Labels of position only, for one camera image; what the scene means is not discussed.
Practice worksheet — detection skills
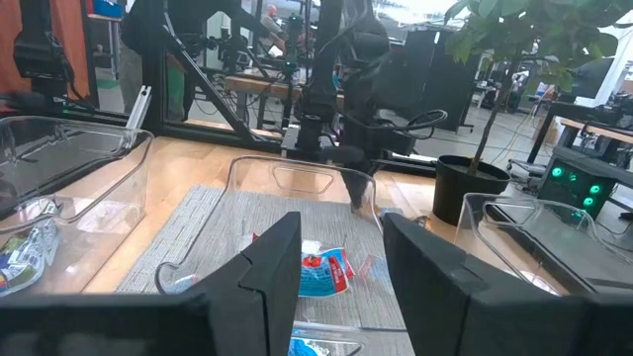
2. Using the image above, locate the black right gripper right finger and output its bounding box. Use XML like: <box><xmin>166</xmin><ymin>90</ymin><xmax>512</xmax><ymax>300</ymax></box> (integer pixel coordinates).
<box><xmin>383</xmin><ymin>212</ymin><xmax>592</xmax><ymax>356</ymax></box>

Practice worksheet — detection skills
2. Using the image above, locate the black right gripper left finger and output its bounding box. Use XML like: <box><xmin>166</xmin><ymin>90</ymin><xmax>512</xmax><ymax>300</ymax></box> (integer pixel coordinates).
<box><xmin>190</xmin><ymin>211</ymin><xmax>304</xmax><ymax>356</ymax></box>

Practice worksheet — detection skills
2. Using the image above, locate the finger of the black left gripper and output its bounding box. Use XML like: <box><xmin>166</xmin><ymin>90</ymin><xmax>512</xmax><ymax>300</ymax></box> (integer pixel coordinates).
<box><xmin>343</xmin><ymin>175</ymin><xmax>360</xmax><ymax>211</ymax></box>
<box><xmin>358</xmin><ymin>175</ymin><xmax>376</xmax><ymax>212</ymax></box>

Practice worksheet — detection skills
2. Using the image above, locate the oatmeal raisin granola bar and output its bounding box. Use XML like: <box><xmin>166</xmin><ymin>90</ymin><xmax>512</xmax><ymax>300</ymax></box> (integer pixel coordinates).
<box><xmin>0</xmin><ymin>197</ymin><xmax>61</xmax><ymax>298</ymax></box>
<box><xmin>288</xmin><ymin>337</ymin><xmax>331</xmax><ymax>356</ymax></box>

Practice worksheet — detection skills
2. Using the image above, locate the red-ended Chewy granola bar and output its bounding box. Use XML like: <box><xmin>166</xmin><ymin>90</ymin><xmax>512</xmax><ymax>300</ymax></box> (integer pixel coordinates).
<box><xmin>295</xmin><ymin>239</ymin><xmax>357</xmax><ymax>299</ymax></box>

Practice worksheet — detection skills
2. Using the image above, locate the clear plastic bin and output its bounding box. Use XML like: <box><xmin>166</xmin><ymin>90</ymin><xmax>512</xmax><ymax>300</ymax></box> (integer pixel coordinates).
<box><xmin>155</xmin><ymin>155</ymin><xmax>414</xmax><ymax>356</ymax></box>
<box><xmin>453</xmin><ymin>192</ymin><xmax>633</xmax><ymax>298</ymax></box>
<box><xmin>0</xmin><ymin>116</ymin><xmax>155</xmax><ymax>298</ymax></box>

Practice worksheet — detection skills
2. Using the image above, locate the black plant pot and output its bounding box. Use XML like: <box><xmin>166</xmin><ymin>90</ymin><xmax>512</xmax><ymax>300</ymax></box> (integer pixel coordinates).
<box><xmin>432</xmin><ymin>154</ymin><xmax>511</xmax><ymax>227</ymax></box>

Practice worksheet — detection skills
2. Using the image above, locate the wooden workbench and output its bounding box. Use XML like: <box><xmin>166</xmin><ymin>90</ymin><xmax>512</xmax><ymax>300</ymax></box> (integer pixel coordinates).
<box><xmin>225</xmin><ymin>73</ymin><xmax>347</xmax><ymax>130</ymax></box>

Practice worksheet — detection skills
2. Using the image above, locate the black cabinet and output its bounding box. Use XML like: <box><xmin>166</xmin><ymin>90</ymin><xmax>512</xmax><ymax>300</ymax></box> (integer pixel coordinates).
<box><xmin>390</xmin><ymin>28</ymin><xmax>479</xmax><ymax>134</ymax></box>

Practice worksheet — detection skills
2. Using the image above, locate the person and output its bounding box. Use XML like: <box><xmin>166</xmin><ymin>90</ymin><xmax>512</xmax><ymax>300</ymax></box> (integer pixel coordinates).
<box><xmin>260</xmin><ymin>4</ymin><xmax>288</xmax><ymax>53</ymax></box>

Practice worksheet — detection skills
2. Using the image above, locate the computer with green lights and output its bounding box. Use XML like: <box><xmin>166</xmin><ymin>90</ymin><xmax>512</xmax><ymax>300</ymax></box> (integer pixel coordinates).
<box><xmin>536</xmin><ymin>145</ymin><xmax>633</xmax><ymax>222</ymax></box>

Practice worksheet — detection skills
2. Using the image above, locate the green leafy plant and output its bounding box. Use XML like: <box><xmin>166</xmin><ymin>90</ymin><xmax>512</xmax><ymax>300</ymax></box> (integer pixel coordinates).
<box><xmin>443</xmin><ymin>0</ymin><xmax>633</xmax><ymax>175</ymax></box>

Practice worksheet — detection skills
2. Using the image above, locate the wooden-topped black desk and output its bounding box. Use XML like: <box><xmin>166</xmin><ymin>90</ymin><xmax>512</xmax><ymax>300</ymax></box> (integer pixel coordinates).
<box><xmin>526</xmin><ymin>101</ymin><xmax>633</xmax><ymax>164</ymax></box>

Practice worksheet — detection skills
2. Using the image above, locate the black monitor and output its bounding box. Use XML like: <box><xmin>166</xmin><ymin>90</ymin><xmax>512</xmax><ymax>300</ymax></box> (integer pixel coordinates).
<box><xmin>573</xmin><ymin>56</ymin><xmax>617</xmax><ymax>100</ymax></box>

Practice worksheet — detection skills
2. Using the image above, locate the blue box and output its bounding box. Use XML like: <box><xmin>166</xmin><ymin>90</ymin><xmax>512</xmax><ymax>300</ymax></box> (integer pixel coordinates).
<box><xmin>91</xmin><ymin>0</ymin><xmax>126</xmax><ymax>19</ymax></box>

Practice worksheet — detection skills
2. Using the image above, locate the black equipment stand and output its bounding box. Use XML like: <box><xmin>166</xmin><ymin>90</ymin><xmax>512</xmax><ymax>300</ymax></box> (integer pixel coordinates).
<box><xmin>12</xmin><ymin>0</ymin><xmax>95</xmax><ymax>108</ymax></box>

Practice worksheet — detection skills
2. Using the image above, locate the orange partition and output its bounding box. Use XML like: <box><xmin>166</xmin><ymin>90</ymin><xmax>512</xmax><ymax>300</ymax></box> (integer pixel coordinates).
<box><xmin>0</xmin><ymin>0</ymin><xmax>91</xmax><ymax>98</ymax></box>

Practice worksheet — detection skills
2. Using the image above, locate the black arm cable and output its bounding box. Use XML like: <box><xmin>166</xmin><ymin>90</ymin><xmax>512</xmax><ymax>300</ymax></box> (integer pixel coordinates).
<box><xmin>340</xmin><ymin>108</ymin><xmax>449</xmax><ymax>142</ymax></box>

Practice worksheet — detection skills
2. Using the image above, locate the black rig frame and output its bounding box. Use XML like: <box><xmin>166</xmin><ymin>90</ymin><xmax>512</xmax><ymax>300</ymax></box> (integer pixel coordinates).
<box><xmin>58</xmin><ymin>0</ymin><xmax>439</xmax><ymax>175</ymax></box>

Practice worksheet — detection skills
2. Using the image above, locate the aluminium bracket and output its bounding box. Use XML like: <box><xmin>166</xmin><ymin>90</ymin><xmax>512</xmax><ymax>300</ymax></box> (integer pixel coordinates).
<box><xmin>125</xmin><ymin>84</ymin><xmax>153</xmax><ymax>131</ymax></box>

